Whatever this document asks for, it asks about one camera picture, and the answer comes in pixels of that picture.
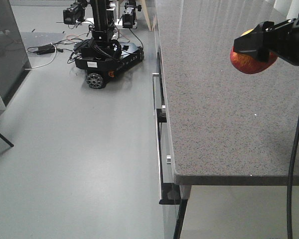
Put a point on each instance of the grey stone kitchen counter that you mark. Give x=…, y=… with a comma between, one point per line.
x=230, y=134

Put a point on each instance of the wooden stand legs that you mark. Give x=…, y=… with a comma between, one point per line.
x=148, y=12

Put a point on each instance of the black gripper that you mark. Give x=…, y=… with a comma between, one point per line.
x=281, y=39

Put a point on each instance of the dark grey cabinet panel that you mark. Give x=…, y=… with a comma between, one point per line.
x=13, y=57

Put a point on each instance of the red yellow apple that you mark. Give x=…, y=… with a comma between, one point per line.
x=255, y=63

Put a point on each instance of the black wheeled mobile robot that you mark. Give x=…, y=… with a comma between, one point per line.
x=103, y=56

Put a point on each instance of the black power adapter with cable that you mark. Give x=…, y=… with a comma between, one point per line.
x=45, y=49

